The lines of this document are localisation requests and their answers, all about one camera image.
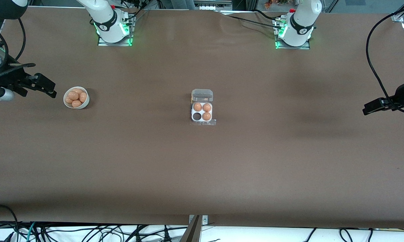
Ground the clear plastic egg carton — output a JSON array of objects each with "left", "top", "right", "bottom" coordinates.
[{"left": 191, "top": 88, "right": 214, "bottom": 123}]

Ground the white round bowl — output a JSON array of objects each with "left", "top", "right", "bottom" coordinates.
[{"left": 63, "top": 86, "right": 90, "bottom": 110}]

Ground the orange background object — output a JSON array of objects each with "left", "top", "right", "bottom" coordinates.
[{"left": 264, "top": 0, "right": 289, "bottom": 9}]

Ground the person in blue jeans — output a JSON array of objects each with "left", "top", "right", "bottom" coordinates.
[{"left": 170, "top": 0, "right": 196, "bottom": 10}]

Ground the clear adhesive tape strip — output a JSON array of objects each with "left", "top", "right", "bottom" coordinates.
[{"left": 192, "top": 119, "right": 217, "bottom": 127}]

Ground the grey background equipment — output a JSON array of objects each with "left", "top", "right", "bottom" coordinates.
[{"left": 196, "top": 0, "right": 246, "bottom": 11}]

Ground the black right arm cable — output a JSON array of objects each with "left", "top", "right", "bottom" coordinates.
[{"left": 0, "top": 18, "right": 36, "bottom": 83}]

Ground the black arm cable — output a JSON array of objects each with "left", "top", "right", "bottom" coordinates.
[
  {"left": 366, "top": 13, "right": 404, "bottom": 113},
  {"left": 0, "top": 18, "right": 36, "bottom": 83}
]

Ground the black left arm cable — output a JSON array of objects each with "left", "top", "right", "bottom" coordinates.
[{"left": 366, "top": 13, "right": 404, "bottom": 113}]

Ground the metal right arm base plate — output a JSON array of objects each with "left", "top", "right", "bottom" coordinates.
[{"left": 98, "top": 16, "right": 136, "bottom": 47}]

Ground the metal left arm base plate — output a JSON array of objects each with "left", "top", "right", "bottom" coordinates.
[{"left": 273, "top": 17, "right": 311, "bottom": 50}]

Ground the teal cable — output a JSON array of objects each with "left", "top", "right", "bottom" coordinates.
[{"left": 27, "top": 222, "right": 37, "bottom": 242}]

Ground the silver metal bracket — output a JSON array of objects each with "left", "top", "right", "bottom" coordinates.
[{"left": 188, "top": 215, "right": 208, "bottom": 225}]

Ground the dark grey camera post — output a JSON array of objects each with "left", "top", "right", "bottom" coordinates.
[{"left": 180, "top": 215, "right": 202, "bottom": 242}]

